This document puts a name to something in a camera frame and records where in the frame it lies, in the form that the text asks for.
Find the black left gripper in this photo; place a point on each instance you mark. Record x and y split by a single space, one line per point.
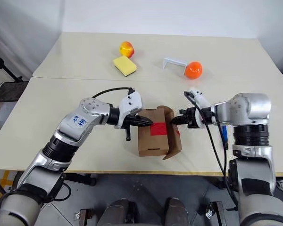
128 131

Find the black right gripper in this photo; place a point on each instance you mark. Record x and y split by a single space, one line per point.
192 118

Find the brown cardboard box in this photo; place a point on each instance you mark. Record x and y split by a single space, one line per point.
152 142

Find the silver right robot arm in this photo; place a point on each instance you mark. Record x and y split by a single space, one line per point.
250 106

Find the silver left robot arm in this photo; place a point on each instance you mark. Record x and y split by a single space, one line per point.
68 127

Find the white U-shaped plastic bracket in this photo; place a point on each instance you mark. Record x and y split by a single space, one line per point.
175 62

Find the red tape strip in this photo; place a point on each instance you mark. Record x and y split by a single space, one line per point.
158 129

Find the orange fruit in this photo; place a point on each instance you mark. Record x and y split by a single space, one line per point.
193 70

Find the yellow sponge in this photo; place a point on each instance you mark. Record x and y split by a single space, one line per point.
124 65

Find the red yellow apple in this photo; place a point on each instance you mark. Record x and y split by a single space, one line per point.
127 49

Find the black table foot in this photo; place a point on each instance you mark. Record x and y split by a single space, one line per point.
81 179

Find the dark rounded shape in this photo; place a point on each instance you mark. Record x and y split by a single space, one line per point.
119 213
178 212

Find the black tripod stand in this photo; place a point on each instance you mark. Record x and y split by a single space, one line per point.
4 67

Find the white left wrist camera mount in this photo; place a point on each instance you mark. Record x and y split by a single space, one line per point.
132 103

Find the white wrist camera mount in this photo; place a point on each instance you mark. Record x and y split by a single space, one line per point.
132 103
200 99

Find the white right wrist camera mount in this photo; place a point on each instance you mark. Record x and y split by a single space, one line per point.
200 99

